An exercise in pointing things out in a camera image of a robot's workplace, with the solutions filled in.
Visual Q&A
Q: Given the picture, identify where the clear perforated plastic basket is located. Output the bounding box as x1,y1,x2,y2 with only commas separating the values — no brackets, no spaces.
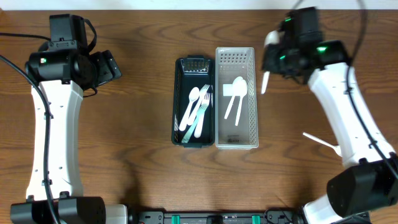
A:
215,47,259,149

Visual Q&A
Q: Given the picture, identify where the cream plastic spoon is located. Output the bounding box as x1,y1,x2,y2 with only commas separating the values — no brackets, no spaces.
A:
179,87,200,131

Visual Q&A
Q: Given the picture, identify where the white plastic spoon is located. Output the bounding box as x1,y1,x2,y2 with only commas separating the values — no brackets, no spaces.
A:
261,30,279,95
302,132,342,157
235,79,248,126
224,77,243,119

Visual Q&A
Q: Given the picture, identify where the white label in basket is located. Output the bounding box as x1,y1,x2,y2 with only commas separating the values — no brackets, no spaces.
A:
223,84,240,96

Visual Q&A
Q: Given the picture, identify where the white plastic fork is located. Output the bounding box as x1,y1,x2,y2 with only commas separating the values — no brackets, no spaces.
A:
194,93,210,138
187,85,210,126

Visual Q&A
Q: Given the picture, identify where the white plastic spoon top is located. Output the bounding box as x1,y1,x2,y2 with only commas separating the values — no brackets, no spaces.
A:
224,77,243,119

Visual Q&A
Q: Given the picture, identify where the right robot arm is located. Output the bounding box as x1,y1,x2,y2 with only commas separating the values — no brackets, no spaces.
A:
262,7,397,223

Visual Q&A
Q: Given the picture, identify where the pale green plastic fork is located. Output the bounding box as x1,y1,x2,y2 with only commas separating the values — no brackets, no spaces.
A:
182,105,208,144

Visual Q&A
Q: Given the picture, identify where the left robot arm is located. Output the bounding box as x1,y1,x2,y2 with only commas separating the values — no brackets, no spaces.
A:
10,14,129,223

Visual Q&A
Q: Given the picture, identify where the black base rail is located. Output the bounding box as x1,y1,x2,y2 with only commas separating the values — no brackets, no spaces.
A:
129,210,371,224

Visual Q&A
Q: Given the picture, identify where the black perforated plastic basket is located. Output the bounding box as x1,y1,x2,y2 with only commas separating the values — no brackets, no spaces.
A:
171,55,216,149

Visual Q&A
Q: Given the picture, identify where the white plastic spoon bottom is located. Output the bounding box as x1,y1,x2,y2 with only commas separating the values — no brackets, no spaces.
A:
302,132,342,157

